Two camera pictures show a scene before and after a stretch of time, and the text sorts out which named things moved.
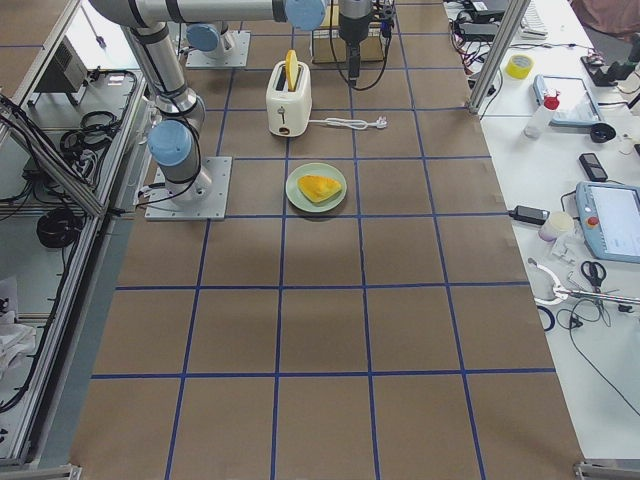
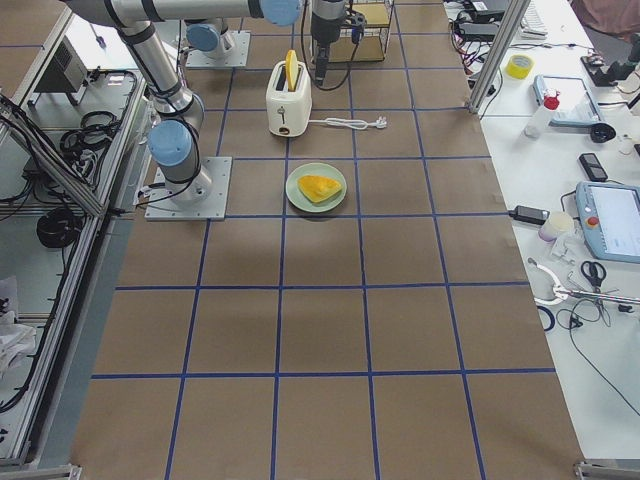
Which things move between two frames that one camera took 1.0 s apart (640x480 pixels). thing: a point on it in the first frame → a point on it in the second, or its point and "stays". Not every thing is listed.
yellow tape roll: (519, 66) stays
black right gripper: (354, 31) → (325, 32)
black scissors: (595, 274) stays
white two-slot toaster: (288, 113) stays
